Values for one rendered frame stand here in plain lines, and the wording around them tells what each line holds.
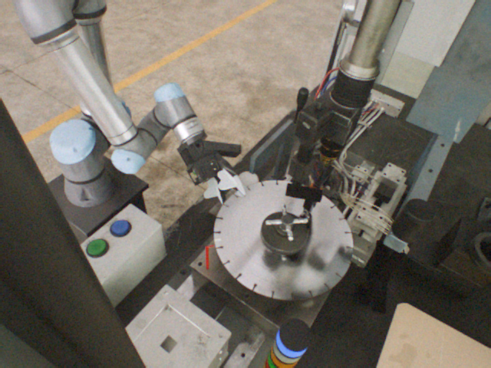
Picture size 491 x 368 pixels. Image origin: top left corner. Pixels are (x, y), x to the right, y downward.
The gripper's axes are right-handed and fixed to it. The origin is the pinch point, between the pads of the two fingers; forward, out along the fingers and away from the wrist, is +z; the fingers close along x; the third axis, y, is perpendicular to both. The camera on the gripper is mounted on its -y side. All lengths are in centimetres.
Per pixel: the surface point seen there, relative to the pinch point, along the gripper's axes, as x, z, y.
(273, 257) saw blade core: 17.2, 14.4, 7.2
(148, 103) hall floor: -163, -83, -53
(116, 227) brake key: -3.7, -8.9, 29.7
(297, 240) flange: 18.2, 14.1, 0.2
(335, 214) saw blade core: 17.5, 14.9, -13.7
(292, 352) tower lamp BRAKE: 44, 18, 25
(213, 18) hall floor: -212, -155, -177
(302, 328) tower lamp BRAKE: 44, 17, 22
